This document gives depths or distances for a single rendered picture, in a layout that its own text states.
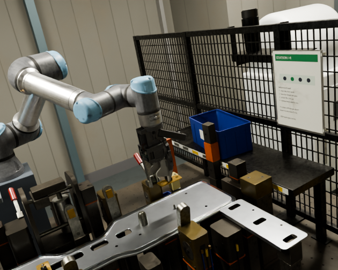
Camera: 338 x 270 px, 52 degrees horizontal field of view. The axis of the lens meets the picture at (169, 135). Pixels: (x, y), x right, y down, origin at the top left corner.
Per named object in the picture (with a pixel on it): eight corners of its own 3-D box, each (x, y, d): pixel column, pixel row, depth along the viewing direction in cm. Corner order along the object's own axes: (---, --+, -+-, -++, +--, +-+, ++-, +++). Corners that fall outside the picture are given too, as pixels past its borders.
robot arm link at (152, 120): (153, 106, 116) (165, 110, 109) (156, 119, 118) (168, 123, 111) (133, 113, 113) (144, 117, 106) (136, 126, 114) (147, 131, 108)
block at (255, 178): (264, 269, 131) (255, 184, 119) (249, 259, 137) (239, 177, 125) (279, 259, 134) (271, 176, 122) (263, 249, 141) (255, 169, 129)
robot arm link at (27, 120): (-2, 134, 162) (22, 49, 125) (26, 124, 173) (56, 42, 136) (13, 154, 160) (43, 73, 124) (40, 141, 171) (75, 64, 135)
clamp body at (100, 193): (124, 280, 138) (101, 199, 126) (114, 267, 147) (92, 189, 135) (138, 272, 141) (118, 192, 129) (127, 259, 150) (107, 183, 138)
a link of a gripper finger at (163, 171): (156, 186, 118) (151, 161, 115) (171, 179, 120) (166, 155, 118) (161, 188, 115) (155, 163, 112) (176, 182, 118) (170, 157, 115)
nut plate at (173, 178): (161, 187, 117) (161, 184, 117) (156, 183, 121) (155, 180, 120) (182, 178, 121) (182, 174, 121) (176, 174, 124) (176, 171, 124)
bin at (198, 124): (221, 160, 149) (218, 132, 145) (192, 141, 176) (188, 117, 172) (254, 149, 154) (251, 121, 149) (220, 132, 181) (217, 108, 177)
